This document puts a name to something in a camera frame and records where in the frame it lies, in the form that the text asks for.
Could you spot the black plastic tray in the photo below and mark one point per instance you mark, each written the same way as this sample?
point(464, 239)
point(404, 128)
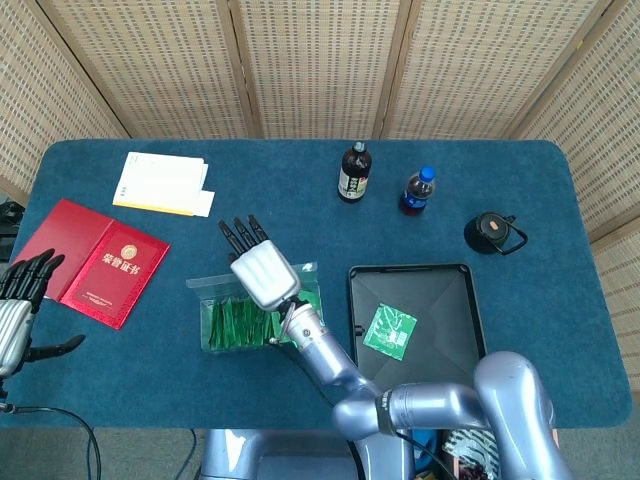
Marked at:
point(425, 290)

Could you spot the black round lidded cup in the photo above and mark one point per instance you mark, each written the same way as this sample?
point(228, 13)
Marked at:
point(487, 235)

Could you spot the dark glass bottle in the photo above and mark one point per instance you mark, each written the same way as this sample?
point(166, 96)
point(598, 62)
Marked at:
point(354, 170)

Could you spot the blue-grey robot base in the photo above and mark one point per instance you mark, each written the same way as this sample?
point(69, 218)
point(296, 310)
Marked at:
point(235, 455)

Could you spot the blue table cloth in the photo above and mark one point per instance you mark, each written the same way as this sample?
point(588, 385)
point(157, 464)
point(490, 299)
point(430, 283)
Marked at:
point(275, 225)

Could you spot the white booklet yellow edge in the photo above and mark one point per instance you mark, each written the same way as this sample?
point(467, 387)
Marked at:
point(160, 182)

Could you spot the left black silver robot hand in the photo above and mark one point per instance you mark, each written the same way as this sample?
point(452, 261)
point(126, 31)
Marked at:
point(12, 330)

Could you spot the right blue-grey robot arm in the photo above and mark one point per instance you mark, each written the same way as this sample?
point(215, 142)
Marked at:
point(325, 355)

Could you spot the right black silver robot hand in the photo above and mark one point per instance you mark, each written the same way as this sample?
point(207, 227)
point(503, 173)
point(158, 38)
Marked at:
point(262, 275)

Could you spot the white paper card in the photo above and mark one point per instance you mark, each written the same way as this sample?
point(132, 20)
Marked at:
point(206, 205)

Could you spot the red certificate folder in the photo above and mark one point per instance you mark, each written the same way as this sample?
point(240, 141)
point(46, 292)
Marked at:
point(115, 280)

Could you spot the cola bottle blue label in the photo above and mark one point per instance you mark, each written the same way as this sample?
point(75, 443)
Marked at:
point(417, 195)

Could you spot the clear box of green packets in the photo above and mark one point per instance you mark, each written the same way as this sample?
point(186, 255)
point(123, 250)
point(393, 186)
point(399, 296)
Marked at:
point(210, 285)

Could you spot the woven wooden folding screen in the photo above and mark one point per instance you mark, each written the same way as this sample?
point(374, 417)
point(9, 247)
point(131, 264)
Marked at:
point(320, 65)

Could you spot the black device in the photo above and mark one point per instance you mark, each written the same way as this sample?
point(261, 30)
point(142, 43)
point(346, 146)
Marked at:
point(9, 212)

